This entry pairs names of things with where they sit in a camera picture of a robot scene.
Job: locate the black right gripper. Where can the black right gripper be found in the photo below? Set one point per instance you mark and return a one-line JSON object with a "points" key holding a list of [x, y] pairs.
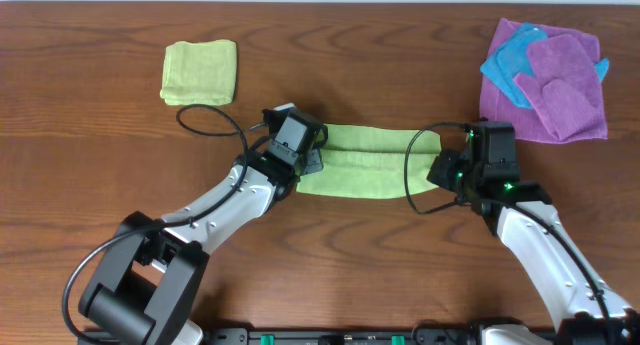
{"points": [[445, 168]]}

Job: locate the green cloth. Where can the green cloth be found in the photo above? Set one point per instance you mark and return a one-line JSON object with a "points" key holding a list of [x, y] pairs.
{"points": [[373, 163], [199, 73]]}

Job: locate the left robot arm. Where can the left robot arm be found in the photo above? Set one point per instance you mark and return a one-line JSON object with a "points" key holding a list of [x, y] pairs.
{"points": [[144, 286]]}

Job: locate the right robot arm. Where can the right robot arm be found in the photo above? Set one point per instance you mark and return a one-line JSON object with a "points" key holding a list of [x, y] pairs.
{"points": [[582, 307]]}

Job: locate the large purple cloth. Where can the large purple cloth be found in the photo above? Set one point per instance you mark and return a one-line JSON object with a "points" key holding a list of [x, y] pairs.
{"points": [[494, 105]]}

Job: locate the blue cloth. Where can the blue cloth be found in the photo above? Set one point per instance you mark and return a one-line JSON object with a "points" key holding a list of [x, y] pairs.
{"points": [[510, 57]]}

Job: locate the small purple cloth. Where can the small purple cloth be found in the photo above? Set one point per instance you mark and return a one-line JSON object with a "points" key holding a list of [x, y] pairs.
{"points": [[564, 91]]}

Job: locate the folded green cloth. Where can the folded green cloth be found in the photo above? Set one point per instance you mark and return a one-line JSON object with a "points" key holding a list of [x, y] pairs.
{"points": [[199, 73]]}

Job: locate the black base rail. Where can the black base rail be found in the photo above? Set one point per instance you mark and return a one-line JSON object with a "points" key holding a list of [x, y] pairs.
{"points": [[242, 336]]}

